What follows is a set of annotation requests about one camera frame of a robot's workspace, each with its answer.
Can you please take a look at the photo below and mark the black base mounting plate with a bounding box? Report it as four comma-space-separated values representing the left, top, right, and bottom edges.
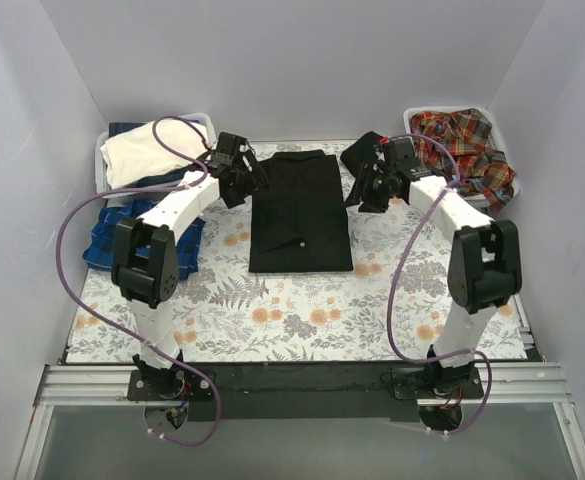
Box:
127, 360, 487, 422

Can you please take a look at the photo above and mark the red plaid shirt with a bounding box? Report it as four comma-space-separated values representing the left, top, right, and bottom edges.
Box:
409, 108, 517, 211

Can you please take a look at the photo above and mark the cream white folded shirt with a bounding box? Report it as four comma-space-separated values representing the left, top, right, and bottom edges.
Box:
100, 118, 213, 190

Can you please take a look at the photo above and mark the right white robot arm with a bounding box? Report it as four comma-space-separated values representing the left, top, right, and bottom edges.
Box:
341, 132, 522, 398

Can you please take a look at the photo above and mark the white plastic basket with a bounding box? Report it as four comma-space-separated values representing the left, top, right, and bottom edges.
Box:
94, 112, 217, 193
402, 105, 523, 209

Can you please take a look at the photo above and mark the black long sleeve shirt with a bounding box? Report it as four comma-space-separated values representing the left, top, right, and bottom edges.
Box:
249, 150, 353, 274

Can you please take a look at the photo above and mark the right white plastic basket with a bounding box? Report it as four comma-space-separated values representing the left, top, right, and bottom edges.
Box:
402, 105, 523, 209

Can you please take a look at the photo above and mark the blue plaid shirt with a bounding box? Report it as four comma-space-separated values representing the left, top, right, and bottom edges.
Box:
82, 201, 205, 281

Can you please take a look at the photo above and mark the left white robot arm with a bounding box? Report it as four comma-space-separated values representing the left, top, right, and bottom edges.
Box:
111, 132, 268, 400

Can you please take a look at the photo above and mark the left white plastic basket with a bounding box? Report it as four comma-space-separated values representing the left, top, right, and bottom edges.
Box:
94, 112, 217, 193

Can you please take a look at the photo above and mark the floral patterned table mat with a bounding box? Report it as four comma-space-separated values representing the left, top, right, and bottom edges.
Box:
66, 140, 536, 364

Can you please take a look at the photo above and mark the folded black shirt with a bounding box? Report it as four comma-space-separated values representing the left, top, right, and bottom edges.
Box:
340, 131, 382, 176

